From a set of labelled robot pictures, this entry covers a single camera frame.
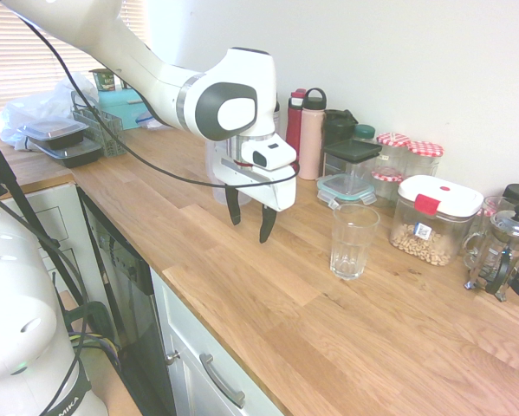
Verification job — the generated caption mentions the dark green clamp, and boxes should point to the dark green clamp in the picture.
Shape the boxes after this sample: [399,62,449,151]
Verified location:
[62,300,122,348]

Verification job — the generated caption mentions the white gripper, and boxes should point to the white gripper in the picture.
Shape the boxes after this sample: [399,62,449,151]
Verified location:
[206,137,297,244]

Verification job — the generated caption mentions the tall jar red checkered lid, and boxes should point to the tall jar red checkered lid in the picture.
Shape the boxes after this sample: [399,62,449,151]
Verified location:
[405,140,445,179]
[375,131,412,174]

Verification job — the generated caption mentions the black base cables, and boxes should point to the black base cables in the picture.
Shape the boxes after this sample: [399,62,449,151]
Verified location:
[36,233,122,416]

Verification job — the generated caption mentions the clear drinking glass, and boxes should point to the clear drinking glass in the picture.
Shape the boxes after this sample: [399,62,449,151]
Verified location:
[329,204,381,281]

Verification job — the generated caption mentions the clear zip bag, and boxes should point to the clear zip bag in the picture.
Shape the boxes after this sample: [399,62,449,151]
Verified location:
[134,109,170,132]

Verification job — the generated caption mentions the red water bottle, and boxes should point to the red water bottle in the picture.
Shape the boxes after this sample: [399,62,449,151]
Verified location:
[285,88,308,168]

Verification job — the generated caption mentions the green paper cup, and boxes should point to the green paper cup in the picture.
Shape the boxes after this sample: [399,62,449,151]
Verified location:
[89,68,122,94]

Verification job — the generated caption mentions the grey plastic crate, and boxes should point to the grey plastic crate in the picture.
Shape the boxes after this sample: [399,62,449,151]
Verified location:
[71,90,128,159]

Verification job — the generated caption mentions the white cabinet drawers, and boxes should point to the white cabinet drawers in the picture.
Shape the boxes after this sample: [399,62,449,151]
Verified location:
[150,267,287,416]

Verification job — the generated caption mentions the square container with black lid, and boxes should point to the square container with black lid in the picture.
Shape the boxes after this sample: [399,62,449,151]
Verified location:
[322,138,384,196]

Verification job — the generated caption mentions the teal box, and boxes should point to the teal box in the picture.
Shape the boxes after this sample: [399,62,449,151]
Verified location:
[97,88,157,132]

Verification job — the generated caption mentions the clear glass mug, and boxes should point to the clear glass mug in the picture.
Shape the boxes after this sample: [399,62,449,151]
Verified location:
[462,195,509,270]

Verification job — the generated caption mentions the window blinds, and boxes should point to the window blinds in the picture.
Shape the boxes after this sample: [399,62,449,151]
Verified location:
[0,0,150,116]

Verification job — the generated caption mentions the black shaker bottle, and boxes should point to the black shaker bottle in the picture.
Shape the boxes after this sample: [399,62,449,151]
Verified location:
[322,108,360,153]

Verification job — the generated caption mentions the cereal container with white lid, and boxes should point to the cereal container with white lid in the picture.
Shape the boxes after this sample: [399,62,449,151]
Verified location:
[388,174,485,268]

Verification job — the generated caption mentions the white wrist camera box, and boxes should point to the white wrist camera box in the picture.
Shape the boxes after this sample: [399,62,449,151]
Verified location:
[251,138,298,171]

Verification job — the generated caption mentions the black stand pole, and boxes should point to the black stand pole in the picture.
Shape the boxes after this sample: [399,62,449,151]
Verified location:
[0,120,62,250]

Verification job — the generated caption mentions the glass container with teal lid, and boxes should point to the glass container with teal lid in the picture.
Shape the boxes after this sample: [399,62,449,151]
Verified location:
[315,172,379,209]

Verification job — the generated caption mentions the white plastic bag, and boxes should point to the white plastic bag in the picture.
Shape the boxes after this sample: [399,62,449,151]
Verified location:
[0,70,101,151]

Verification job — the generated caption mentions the black meal container clear lid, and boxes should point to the black meal container clear lid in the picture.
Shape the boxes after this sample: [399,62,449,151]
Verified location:
[16,120,89,152]
[30,138,105,170]

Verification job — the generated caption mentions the chrome French press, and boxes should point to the chrome French press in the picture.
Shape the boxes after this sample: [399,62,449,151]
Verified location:
[463,202,519,302]

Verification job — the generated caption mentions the white corner cabinet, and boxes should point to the white corner cabinet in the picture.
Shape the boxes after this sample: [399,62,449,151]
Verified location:
[0,183,109,305]

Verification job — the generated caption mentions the silver drawer handle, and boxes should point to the silver drawer handle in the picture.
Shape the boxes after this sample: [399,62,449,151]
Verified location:
[198,352,247,409]

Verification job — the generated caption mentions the small jar red checkered lid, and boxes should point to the small jar red checkered lid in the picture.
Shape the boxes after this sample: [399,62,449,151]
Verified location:
[370,168,405,207]

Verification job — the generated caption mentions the clear bottle with green lid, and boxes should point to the clear bottle with green lid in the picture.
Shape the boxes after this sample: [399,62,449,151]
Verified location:
[352,123,379,146]

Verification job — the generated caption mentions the black dishwasher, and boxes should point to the black dishwasher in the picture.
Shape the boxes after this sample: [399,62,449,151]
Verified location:
[78,187,176,416]

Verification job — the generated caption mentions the clear pitcher with blue lid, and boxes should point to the clear pitcher with blue lid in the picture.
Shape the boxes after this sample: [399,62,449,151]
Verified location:
[205,140,254,206]

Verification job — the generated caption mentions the pink water bottle black cap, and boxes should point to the pink water bottle black cap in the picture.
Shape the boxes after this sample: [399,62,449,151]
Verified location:
[297,87,328,181]

